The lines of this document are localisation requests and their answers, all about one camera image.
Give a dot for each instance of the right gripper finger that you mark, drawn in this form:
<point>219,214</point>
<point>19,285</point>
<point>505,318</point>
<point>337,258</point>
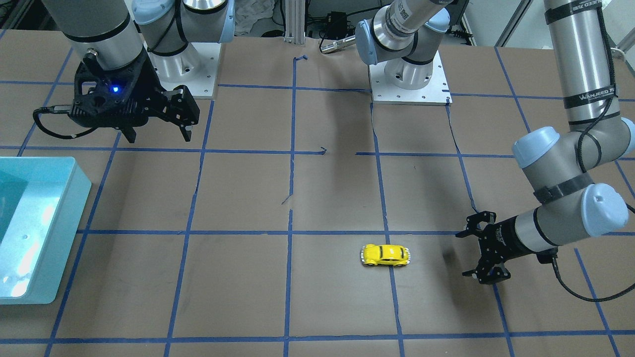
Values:
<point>129,133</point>
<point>186,131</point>

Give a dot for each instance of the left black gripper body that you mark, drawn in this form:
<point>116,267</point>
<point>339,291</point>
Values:
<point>502,239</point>

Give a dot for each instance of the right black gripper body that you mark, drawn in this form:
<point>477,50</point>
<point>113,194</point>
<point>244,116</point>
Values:
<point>147,74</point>

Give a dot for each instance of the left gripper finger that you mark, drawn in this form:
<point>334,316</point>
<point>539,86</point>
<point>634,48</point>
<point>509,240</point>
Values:
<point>488,272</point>
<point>478,225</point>

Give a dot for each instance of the yellow toy beetle car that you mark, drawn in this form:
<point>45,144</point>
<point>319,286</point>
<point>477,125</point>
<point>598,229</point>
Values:
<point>385,255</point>

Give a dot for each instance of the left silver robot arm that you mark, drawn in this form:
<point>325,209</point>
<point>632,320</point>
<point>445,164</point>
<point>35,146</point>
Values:
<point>572,206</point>

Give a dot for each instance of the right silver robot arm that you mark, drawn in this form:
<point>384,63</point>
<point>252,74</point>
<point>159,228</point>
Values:
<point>119,33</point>

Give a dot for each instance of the light blue plastic bin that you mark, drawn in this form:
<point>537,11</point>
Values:
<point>41,204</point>

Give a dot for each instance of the white crumpled cloth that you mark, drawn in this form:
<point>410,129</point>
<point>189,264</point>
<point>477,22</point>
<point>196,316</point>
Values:
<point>248,12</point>

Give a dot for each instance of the silver metal cylinder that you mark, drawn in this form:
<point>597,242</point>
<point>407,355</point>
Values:
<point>338,45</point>

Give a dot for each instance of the black power adapter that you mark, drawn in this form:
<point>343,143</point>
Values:
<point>336,26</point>

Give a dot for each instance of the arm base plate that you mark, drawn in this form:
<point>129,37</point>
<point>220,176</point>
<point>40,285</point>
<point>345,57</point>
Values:
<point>196,67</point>
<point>397,82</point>

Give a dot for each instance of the aluminium frame post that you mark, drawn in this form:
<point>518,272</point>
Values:
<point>295,22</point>

